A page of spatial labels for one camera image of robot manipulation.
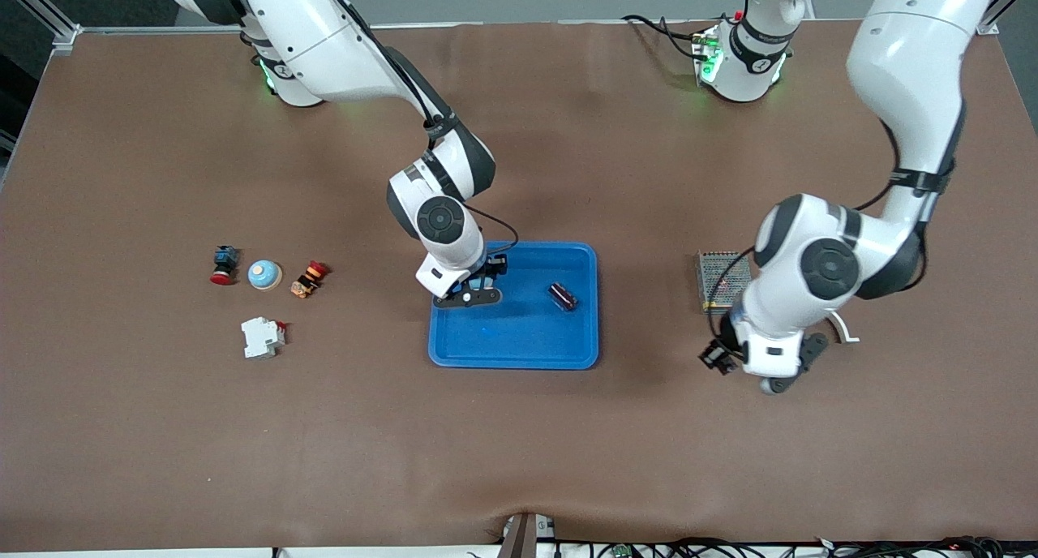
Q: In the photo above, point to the red orange push button switch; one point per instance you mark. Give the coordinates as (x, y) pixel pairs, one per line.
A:
(308, 281)

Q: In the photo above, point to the red push button blue body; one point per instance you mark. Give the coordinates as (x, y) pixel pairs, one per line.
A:
(225, 259)

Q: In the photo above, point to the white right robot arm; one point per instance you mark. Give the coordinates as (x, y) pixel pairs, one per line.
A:
(324, 39)

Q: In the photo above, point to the white arch pipe clamp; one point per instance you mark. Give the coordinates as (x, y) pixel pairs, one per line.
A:
(845, 331)

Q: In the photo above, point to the large dark electrolytic capacitor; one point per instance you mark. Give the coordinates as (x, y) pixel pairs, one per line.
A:
(562, 296)

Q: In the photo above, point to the metal mesh power supply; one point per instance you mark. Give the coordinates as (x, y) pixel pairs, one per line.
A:
(714, 282)

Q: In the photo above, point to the white circuit breaker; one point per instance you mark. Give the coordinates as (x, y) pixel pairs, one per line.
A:
(259, 339)

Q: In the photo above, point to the blue plastic tray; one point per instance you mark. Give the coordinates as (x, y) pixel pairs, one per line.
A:
(519, 339)

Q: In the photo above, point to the aluminium frame corner bracket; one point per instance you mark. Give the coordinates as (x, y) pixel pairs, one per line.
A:
(65, 43)
(988, 26)

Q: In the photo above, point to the blue call bell cream base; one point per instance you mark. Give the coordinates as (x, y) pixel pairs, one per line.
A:
(263, 275)

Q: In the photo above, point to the silver table edge strip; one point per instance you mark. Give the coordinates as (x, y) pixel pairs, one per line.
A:
(527, 24)

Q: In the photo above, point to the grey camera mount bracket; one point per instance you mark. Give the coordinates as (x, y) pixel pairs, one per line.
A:
(523, 538)

